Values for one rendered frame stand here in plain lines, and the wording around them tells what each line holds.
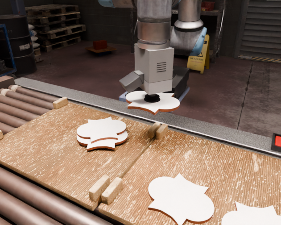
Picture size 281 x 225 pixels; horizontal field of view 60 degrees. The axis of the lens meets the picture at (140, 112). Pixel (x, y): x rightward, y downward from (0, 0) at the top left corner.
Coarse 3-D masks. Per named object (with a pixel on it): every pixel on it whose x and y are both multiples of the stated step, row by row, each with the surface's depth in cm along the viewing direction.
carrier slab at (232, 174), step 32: (160, 160) 63; (192, 160) 63; (224, 160) 63; (256, 160) 63; (128, 192) 54; (224, 192) 54; (256, 192) 54; (128, 224) 47; (160, 224) 46; (192, 224) 46
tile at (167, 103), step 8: (128, 96) 65; (136, 96) 65; (144, 96) 65; (160, 96) 65; (168, 96) 65; (136, 104) 61; (144, 104) 61; (152, 104) 61; (160, 104) 61; (168, 104) 61; (176, 104) 61; (152, 112) 58
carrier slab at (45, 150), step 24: (48, 120) 82; (72, 120) 82; (120, 120) 82; (0, 144) 70; (24, 144) 70; (48, 144) 70; (72, 144) 70; (120, 144) 70; (144, 144) 70; (24, 168) 60; (48, 168) 60; (72, 168) 60; (96, 168) 60; (120, 168) 60; (72, 192) 54
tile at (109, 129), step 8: (88, 120) 77; (96, 120) 77; (104, 120) 77; (112, 120) 77; (80, 128) 72; (88, 128) 72; (96, 128) 72; (104, 128) 72; (112, 128) 72; (120, 128) 72; (80, 136) 69; (88, 136) 69; (96, 136) 69; (104, 136) 69; (112, 136) 69
